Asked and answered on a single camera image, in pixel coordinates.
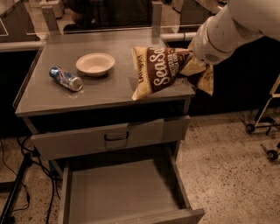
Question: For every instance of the brown sea salt chip bag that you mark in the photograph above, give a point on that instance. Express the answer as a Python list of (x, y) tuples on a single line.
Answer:
[(158, 68)]

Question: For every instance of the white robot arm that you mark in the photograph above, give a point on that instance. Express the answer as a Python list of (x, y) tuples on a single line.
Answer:
[(236, 24)]

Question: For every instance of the grey upper drawer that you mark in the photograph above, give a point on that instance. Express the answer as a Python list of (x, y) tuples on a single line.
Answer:
[(72, 143)]

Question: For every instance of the grey metal drawer cabinet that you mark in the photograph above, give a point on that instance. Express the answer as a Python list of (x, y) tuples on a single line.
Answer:
[(47, 107)]

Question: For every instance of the grey open middle drawer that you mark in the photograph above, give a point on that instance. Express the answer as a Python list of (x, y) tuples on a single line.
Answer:
[(140, 186)]

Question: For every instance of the white paper bowl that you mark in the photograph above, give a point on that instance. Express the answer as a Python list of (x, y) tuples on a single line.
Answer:
[(95, 64)]

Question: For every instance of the black tripod leg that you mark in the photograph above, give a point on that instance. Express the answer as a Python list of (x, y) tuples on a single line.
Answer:
[(14, 188)]

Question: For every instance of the black drawer handle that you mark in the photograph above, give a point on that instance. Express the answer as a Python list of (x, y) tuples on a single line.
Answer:
[(117, 136)]

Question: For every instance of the wheeled cart frame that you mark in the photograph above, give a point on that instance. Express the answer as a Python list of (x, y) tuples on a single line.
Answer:
[(260, 121)]

